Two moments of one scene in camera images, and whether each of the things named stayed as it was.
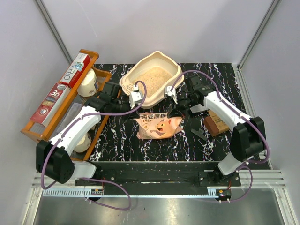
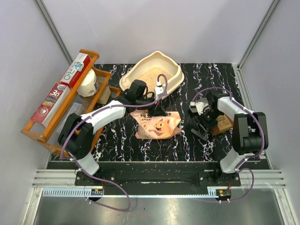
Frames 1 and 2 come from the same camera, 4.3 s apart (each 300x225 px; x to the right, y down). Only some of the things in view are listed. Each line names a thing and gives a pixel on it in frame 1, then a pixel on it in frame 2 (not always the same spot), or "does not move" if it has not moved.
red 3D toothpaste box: [48, 108] does not move
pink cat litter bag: [154, 125] does not move
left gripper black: [134, 115] → [157, 109]
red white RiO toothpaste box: [75, 70] does not move
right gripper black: [179, 112] → [198, 119]
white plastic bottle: [87, 87] does not move
